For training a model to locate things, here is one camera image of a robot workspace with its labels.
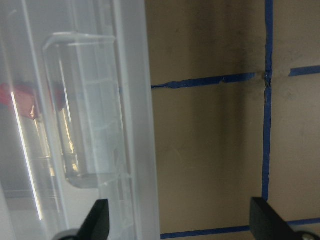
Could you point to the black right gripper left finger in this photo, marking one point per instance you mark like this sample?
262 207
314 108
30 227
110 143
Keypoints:
96 225

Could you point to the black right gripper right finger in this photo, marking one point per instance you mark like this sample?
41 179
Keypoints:
266 224

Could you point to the clear ribbed box lid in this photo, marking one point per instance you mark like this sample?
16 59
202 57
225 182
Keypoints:
101 145

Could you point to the red block under lid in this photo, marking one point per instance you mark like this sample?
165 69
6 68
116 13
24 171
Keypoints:
26 97

